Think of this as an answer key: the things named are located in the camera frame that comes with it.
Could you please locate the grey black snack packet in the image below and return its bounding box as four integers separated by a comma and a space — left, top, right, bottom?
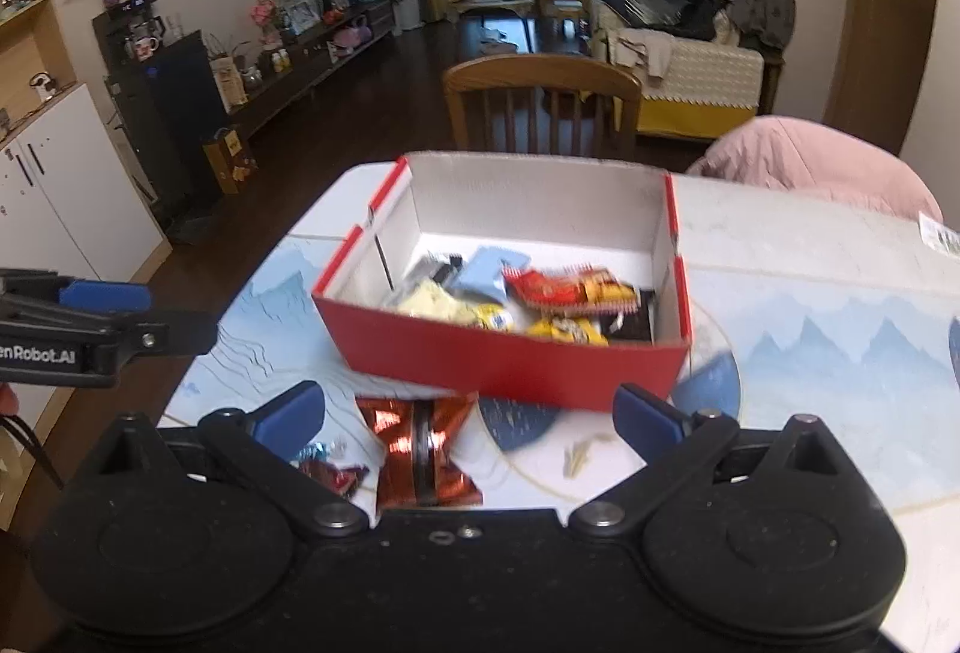
405, 252, 466, 288

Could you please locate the wooden door frame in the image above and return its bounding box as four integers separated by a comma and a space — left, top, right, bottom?
820, 0, 943, 153

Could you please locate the white cabinet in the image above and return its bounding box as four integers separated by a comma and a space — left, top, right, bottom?
0, 82, 167, 295

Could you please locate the dark wooden tv cabinet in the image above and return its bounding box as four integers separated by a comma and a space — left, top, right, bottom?
224, 0, 399, 138

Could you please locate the black cable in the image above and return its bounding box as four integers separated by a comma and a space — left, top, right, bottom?
0, 416, 65, 490

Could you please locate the coffee table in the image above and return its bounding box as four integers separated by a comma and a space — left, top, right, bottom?
448, 0, 549, 55

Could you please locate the pink toy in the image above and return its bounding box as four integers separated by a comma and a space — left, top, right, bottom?
333, 18, 373, 55

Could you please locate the paper bag with handles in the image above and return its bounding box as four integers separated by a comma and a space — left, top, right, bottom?
208, 52, 249, 111

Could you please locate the black cabinet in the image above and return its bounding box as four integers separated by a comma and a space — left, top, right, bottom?
93, 7, 230, 228

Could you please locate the pale yellow snack packet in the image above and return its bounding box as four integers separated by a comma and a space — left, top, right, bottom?
395, 280, 481, 326

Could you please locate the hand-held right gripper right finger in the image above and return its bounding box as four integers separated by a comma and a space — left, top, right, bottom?
568, 384, 864, 541

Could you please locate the yellow gift bag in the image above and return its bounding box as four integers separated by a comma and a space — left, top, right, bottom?
200, 125, 260, 197

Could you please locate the light blue snack packet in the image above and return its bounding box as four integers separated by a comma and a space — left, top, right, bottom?
450, 245, 531, 307

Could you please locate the orange foil snack packet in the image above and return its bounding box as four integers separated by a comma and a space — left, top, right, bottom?
355, 396, 485, 510

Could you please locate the wooden wall shelf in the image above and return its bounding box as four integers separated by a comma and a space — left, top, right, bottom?
0, 0, 77, 138

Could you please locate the sofa with cream cover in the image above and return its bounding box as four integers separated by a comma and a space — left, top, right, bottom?
591, 0, 785, 141

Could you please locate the red snack packet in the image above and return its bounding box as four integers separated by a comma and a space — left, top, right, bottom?
502, 266, 640, 312

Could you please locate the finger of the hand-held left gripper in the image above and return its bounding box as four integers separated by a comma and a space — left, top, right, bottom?
89, 313, 221, 364
0, 269, 155, 316

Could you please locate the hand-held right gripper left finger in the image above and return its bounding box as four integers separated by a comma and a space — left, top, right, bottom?
96, 380, 370, 542

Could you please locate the white striped packet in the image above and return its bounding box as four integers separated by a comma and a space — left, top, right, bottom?
918, 209, 960, 257

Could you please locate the pile of dark clothes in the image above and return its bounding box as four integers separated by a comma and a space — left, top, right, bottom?
708, 0, 797, 51

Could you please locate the small colourful candy wrapper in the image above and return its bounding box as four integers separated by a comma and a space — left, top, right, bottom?
291, 441, 371, 500

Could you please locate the wooden chair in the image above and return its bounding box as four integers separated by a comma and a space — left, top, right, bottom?
442, 53, 645, 163

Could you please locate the red cardboard box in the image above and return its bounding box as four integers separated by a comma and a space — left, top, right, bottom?
311, 152, 692, 412

